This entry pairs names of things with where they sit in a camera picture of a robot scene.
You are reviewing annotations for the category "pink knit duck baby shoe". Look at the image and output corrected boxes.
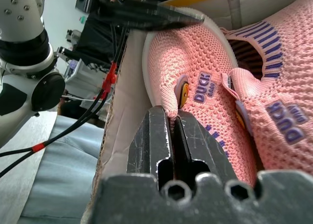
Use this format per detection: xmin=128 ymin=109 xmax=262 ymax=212
xmin=219 ymin=0 xmax=313 ymax=179
xmin=141 ymin=10 xmax=266 ymax=188

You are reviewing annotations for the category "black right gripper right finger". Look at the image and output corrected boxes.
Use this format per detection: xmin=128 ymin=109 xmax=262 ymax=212
xmin=174 ymin=111 xmax=236 ymax=187

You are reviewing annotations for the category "white background equipment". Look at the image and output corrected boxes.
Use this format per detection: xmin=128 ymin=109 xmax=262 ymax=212
xmin=63 ymin=29 xmax=110 ymax=100

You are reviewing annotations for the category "cardboard shoebox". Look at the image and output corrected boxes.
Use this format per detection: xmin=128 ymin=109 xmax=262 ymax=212
xmin=80 ymin=0 xmax=305 ymax=224

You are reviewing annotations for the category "black cable with red tape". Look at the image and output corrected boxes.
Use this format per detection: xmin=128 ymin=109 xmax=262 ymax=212
xmin=0 ymin=23 xmax=118 ymax=158
xmin=0 ymin=25 xmax=129 ymax=179

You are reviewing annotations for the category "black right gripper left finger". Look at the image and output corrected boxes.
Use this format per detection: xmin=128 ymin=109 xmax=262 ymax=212
xmin=126 ymin=106 xmax=175 ymax=183

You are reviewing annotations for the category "light blue cloth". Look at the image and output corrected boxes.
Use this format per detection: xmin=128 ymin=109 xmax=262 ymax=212
xmin=18 ymin=113 xmax=106 ymax=224

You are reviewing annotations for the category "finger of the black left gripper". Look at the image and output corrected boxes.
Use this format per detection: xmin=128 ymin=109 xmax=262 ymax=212
xmin=97 ymin=0 xmax=206 ymax=31

